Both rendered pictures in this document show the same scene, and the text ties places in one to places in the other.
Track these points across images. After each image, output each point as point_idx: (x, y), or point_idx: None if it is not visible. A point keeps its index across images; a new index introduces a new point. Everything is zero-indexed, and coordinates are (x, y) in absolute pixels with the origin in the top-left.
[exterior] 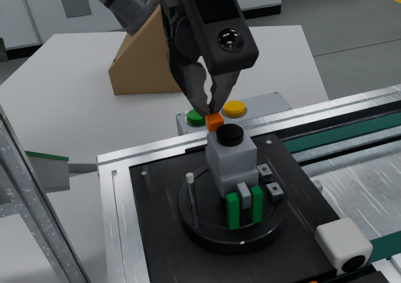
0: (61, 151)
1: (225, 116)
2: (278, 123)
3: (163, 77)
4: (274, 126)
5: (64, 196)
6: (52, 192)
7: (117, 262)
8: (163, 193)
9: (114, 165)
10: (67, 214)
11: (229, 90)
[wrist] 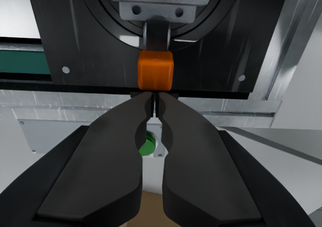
0: (261, 157)
1: None
2: (43, 101)
3: (149, 209)
4: (51, 98)
5: (281, 108)
6: (287, 116)
7: None
8: (235, 32)
9: (259, 107)
10: (287, 88)
11: (102, 118)
